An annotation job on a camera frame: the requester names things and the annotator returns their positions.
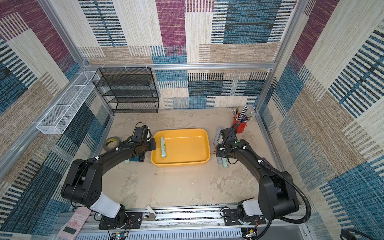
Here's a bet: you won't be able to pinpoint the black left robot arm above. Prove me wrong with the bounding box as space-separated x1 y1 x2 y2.
61 125 156 229

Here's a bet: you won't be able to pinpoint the black wire mesh shelf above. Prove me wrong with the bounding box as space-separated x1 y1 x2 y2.
92 67 160 114

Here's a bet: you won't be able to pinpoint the pink calculator device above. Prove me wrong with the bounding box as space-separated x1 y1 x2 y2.
58 207 92 240

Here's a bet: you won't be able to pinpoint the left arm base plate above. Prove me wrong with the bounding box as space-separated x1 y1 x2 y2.
99 212 143 231

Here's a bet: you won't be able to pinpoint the white wire mesh basket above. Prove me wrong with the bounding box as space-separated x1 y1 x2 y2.
37 72 95 135

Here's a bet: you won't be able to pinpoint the red pen holder cup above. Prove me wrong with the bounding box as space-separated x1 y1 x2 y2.
232 117 248 134

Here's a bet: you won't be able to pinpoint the black yellow tape roll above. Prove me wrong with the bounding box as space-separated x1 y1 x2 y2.
103 137 121 152

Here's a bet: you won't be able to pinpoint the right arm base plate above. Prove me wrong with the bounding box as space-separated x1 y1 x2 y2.
220 208 267 226

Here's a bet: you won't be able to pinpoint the grey pruning pliers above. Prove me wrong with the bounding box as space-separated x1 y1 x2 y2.
214 126 222 146
217 157 223 165

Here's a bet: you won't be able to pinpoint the yellow plastic storage tray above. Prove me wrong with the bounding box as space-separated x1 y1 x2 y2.
151 128 211 167

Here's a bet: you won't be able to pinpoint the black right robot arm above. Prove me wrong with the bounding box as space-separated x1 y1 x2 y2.
216 128 312 224

